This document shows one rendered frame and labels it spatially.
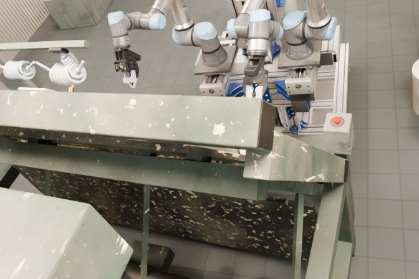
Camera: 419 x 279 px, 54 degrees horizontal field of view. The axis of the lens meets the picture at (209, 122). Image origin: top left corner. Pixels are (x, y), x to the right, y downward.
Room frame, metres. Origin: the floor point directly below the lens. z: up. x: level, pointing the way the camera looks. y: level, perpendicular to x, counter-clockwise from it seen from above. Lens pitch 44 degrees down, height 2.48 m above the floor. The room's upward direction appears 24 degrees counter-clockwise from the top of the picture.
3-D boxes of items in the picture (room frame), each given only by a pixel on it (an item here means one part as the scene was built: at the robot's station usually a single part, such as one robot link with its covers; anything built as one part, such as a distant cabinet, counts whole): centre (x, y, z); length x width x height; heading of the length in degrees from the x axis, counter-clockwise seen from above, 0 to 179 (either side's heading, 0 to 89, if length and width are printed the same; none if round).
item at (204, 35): (2.00, -0.18, 1.20); 0.13 x 0.12 x 0.14; 45
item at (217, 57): (2.00, -0.19, 1.09); 0.15 x 0.15 x 0.10
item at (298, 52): (1.74, -0.61, 1.09); 0.15 x 0.15 x 0.10
